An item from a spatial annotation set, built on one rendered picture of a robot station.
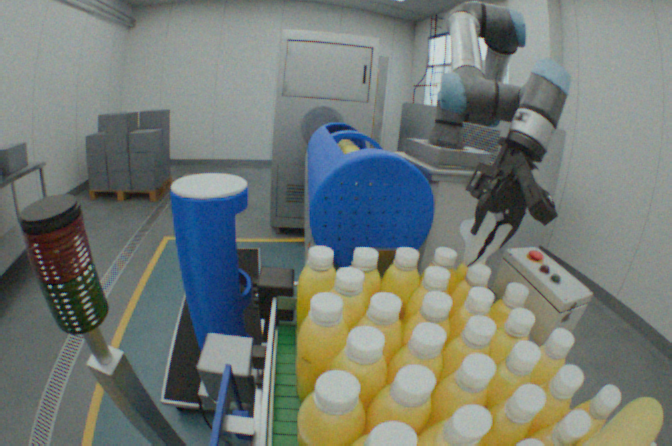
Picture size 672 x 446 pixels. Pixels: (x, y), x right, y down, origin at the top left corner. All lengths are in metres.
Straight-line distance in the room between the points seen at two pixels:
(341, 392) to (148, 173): 3.96
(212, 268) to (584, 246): 3.21
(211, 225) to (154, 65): 5.43
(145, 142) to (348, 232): 3.59
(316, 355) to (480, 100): 0.48
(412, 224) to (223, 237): 0.59
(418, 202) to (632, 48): 3.02
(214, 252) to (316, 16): 5.46
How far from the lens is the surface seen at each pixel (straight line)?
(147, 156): 4.06
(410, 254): 0.49
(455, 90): 0.55
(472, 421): 0.28
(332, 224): 0.64
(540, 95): 0.48
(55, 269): 0.24
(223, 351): 0.63
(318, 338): 0.36
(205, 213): 0.94
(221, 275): 1.05
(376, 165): 0.61
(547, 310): 0.54
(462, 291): 0.50
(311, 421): 0.30
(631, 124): 3.17
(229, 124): 5.78
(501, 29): 0.89
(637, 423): 0.28
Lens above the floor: 1.33
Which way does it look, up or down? 17 degrees down
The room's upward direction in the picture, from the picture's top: 5 degrees clockwise
